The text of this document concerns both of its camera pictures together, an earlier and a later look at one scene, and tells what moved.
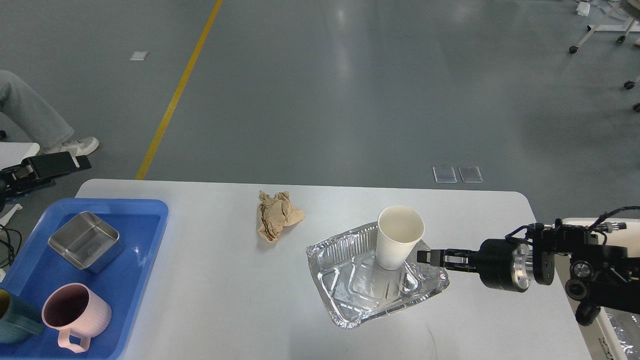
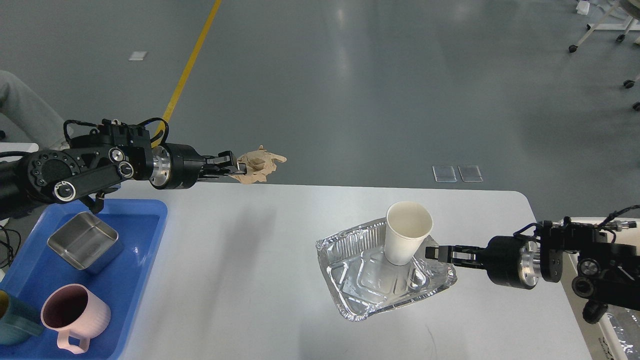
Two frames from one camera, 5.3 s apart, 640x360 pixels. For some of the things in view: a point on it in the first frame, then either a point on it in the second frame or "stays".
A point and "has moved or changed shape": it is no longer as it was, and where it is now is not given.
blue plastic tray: (141, 224) stays
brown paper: (274, 214) to (258, 164)
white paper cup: (399, 229) has moved or changed shape
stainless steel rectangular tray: (88, 242) stays
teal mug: (19, 320) stays
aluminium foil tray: (355, 286) has moved or changed shape
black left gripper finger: (29, 185) to (214, 170)
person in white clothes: (26, 118) stays
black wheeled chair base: (629, 85) stays
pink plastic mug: (78, 313) stays
